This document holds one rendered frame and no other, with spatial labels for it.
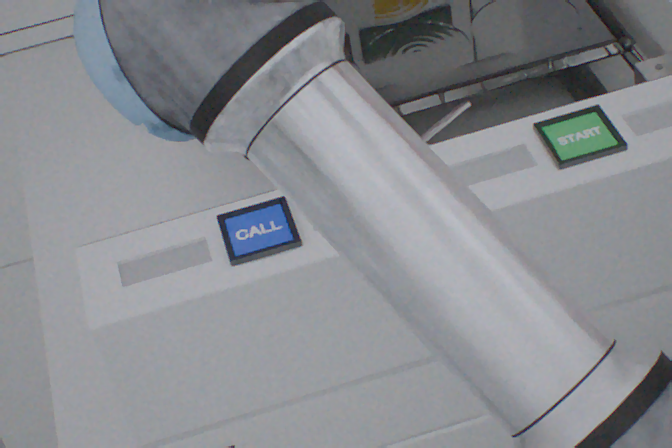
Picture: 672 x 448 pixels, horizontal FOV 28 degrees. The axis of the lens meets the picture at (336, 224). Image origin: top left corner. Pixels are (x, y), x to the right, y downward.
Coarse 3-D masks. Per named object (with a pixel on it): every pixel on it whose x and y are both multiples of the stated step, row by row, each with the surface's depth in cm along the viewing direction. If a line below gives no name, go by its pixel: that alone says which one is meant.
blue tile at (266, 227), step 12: (240, 216) 103; (252, 216) 103; (264, 216) 102; (276, 216) 102; (228, 228) 102; (240, 228) 102; (252, 228) 102; (264, 228) 101; (276, 228) 101; (288, 228) 101; (240, 240) 101; (252, 240) 101; (264, 240) 100; (276, 240) 100; (288, 240) 100; (240, 252) 100
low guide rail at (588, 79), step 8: (560, 72) 132; (568, 72) 129; (576, 72) 129; (584, 72) 128; (592, 72) 128; (568, 80) 130; (576, 80) 128; (584, 80) 127; (592, 80) 127; (568, 88) 131; (576, 88) 128; (584, 88) 127; (592, 88) 126; (600, 88) 126; (576, 96) 129; (584, 96) 127; (592, 96) 126
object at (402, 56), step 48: (336, 0) 135; (384, 0) 134; (432, 0) 133; (480, 0) 131; (528, 0) 130; (576, 0) 129; (384, 48) 128; (432, 48) 127; (480, 48) 125; (528, 48) 124; (576, 48) 123; (384, 96) 122
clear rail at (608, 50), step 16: (592, 48) 122; (608, 48) 122; (624, 48) 122; (544, 64) 122; (560, 64) 122; (576, 64) 122; (480, 80) 121; (496, 80) 121; (512, 80) 121; (528, 80) 122; (432, 96) 121; (448, 96) 121; (464, 96) 121; (400, 112) 120; (416, 112) 121
